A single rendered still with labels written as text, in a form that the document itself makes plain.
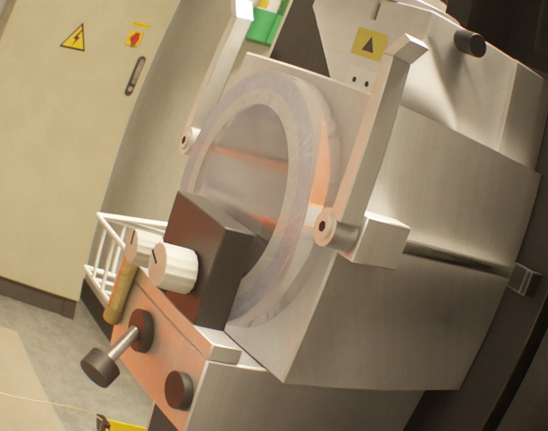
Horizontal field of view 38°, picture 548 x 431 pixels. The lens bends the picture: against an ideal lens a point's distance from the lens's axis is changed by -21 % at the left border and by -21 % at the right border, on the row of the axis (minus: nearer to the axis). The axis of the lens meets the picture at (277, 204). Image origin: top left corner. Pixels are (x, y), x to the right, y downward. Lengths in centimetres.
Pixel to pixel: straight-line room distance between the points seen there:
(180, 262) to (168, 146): 316
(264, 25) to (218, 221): 263
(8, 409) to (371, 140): 91
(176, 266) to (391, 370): 8
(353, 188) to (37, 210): 328
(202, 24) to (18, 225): 111
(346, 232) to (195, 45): 329
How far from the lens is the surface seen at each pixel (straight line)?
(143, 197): 357
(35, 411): 116
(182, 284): 31
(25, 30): 336
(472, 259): 32
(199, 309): 31
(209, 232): 31
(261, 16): 293
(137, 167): 370
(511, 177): 33
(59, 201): 355
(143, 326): 34
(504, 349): 34
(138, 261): 32
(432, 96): 31
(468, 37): 30
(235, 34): 37
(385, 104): 27
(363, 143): 27
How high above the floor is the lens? 125
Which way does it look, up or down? 8 degrees down
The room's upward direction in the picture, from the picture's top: 20 degrees clockwise
